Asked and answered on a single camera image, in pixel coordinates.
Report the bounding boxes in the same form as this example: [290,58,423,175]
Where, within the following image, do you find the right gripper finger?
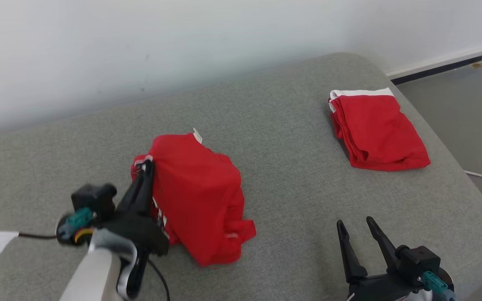
[366,216,400,273]
[336,219,368,284]

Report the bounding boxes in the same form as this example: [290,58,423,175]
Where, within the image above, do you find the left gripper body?
[99,208,169,300]

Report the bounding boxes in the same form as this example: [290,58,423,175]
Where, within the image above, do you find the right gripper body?
[346,268,455,301]

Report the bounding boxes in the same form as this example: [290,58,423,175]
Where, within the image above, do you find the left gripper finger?
[118,160,154,212]

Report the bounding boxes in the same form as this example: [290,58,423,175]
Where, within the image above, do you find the red garment with white label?
[131,129,257,267]

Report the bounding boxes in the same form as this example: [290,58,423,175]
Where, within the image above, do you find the red garment with white stripe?
[328,87,431,172]

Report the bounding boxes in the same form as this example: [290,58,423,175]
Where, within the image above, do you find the dark skirting board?
[385,41,482,85]

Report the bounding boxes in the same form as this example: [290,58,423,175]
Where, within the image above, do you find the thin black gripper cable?
[147,258,171,301]

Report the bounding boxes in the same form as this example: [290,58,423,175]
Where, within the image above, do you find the teal right camera connector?
[421,271,457,301]

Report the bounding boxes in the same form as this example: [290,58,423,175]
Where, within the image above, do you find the teal camera connector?
[421,271,457,301]
[56,208,95,245]

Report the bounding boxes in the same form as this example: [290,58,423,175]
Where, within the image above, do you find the teal left camera connector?
[56,208,95,245]

